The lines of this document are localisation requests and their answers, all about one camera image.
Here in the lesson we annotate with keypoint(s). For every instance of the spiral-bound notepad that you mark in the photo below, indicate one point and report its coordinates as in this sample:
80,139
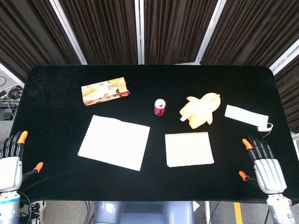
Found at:
188,149

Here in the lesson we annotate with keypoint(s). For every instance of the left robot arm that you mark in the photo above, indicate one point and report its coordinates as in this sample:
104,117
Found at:
8,207

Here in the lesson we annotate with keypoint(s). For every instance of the yellow plush toy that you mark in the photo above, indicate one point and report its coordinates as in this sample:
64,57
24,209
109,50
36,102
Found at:
201,110

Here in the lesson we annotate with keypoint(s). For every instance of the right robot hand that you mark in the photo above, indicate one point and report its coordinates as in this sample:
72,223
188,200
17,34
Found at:
269,173

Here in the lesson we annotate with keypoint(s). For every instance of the white screen frame post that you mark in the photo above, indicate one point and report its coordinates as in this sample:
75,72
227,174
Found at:
67,31
9,74
139,31
283,56
210,31

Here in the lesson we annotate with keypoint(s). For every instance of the large white paper sheet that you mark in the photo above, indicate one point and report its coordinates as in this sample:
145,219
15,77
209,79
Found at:
114,141

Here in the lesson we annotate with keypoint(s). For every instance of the orange snack box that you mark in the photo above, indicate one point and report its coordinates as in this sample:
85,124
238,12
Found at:
105,91

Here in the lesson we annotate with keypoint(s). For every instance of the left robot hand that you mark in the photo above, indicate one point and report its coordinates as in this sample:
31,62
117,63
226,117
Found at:
10,169

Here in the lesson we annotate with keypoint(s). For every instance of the red soda can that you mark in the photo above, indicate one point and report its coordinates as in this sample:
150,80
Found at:
160,107

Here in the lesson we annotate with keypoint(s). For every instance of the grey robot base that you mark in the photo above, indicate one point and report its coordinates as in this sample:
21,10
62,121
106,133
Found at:
143,212

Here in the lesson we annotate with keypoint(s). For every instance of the dark brown curtain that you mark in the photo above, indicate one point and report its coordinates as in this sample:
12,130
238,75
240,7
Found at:
105,30

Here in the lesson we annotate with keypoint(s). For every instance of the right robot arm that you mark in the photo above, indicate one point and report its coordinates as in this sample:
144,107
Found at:
280,208

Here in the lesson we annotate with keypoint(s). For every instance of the black table cloth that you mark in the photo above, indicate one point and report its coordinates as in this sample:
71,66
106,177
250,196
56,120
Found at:
149,182

